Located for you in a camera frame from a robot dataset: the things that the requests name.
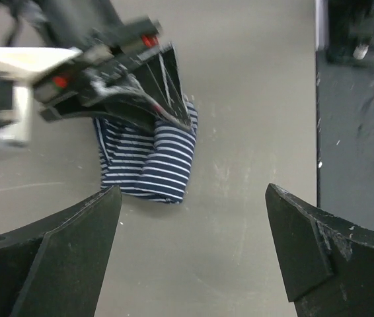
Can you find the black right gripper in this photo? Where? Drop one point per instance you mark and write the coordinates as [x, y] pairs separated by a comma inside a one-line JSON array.
[[122, 74]]

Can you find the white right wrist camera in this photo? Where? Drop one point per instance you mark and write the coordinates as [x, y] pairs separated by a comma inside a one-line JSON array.
[[19, 68]]

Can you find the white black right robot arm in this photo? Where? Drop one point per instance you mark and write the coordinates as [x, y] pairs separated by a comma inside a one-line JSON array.
[[38, 12]]

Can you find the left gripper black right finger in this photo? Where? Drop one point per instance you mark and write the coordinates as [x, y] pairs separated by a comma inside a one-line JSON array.
[[326, 262]]

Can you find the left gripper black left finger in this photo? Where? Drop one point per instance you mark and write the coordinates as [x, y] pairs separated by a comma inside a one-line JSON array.
[[56, 265]]

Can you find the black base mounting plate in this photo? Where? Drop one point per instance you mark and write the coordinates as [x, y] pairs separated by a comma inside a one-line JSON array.
[[345, 109]]

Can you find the navy striped boxer underwear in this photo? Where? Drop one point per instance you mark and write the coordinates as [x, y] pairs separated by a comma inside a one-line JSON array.
[[152, 166]]

